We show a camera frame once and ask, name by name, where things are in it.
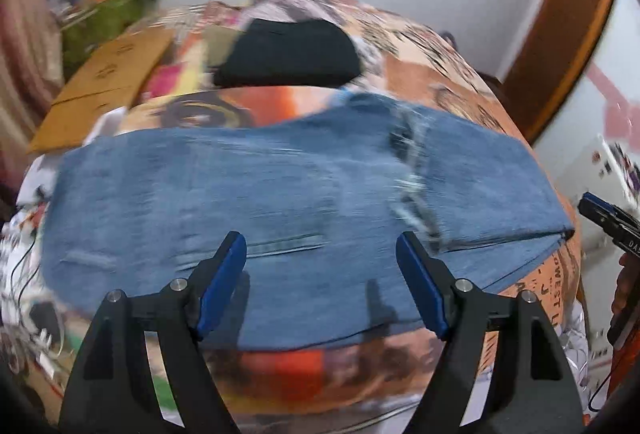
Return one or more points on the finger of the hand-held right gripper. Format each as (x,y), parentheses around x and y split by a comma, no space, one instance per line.
(597,209)

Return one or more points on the green fabric bag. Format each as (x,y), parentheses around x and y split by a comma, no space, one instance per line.
(100,24)

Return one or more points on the wooden door frame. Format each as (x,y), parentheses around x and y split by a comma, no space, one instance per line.
(560,29)

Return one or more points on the person's right hand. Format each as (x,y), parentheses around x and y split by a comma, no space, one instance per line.
(625,284)

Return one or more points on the striped pink curtain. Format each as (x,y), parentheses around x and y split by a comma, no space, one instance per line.
(22,49)

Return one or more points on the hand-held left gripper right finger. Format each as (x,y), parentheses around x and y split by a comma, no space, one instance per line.
(422,284)

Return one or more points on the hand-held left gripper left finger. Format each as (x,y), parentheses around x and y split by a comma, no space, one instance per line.
(222,279)

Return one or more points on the blue denim pants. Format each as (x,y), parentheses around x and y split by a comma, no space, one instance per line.
(280,199)

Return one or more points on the white clutter pile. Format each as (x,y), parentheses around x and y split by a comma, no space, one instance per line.
(30,274)

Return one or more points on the white stickered cabinet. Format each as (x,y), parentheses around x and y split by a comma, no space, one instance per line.
(595,169)

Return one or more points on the grey backpack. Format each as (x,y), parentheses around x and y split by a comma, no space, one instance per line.
(449,39)

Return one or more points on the printed blanket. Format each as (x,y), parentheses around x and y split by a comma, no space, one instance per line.
(440,69)

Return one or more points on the wooden lap desk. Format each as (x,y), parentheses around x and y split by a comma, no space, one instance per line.
(110,74)

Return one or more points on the black folded pants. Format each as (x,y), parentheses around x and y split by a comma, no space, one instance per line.
(290,54)

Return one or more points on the olive cloth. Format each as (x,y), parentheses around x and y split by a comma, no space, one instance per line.
(220,45)

